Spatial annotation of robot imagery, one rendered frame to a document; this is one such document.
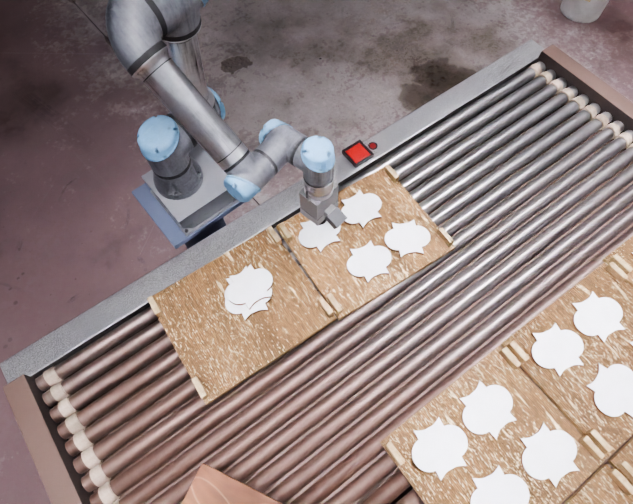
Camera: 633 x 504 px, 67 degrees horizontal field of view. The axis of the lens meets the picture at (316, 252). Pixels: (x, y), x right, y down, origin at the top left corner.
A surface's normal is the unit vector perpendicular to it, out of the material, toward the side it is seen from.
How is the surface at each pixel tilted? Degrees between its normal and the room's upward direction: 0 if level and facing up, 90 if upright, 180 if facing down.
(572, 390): 0
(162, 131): 9
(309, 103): 0
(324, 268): 0
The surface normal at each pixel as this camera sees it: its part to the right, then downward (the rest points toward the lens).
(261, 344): -0.02, -0.44
